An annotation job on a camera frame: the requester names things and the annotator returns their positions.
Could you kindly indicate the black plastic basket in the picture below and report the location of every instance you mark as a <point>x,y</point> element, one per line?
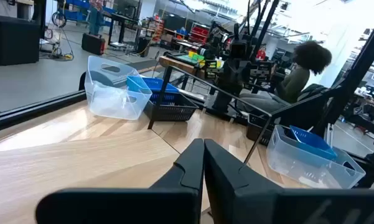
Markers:
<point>255,127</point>
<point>174,113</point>

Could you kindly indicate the clear plastic basket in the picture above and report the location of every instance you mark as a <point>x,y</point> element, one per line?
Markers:
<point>298,168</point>
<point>112,102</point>

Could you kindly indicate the black carry case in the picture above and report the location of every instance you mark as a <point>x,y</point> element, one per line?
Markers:
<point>93,44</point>

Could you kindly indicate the red storage bin rack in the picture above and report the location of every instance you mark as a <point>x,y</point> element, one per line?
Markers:
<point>199,33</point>

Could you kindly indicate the black chair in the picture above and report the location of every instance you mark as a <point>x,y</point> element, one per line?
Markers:
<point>312,91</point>

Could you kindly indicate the black aluminium table frame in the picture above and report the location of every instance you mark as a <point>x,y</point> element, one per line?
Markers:
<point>34,109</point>

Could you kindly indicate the black desk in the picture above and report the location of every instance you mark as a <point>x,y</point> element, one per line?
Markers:
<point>121,17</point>

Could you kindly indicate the black station frame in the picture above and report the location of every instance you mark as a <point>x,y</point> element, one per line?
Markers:
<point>264,28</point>

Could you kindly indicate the blue plastic basket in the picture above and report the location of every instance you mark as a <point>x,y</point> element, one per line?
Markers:
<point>311,141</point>
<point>161,85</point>

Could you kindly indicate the wooden workbench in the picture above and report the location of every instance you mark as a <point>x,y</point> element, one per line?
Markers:
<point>177,63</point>

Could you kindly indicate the black cabinet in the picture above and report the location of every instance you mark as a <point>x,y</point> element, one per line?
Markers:
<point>12,40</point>

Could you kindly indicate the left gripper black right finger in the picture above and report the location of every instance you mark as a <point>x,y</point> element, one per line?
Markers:
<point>298,208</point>

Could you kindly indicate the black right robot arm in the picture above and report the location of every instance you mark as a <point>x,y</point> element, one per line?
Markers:
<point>233,84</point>

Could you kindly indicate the person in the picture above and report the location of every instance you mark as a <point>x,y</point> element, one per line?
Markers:
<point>96,18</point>
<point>298,81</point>

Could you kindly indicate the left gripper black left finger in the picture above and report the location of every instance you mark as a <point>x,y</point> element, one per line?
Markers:
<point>127,208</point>

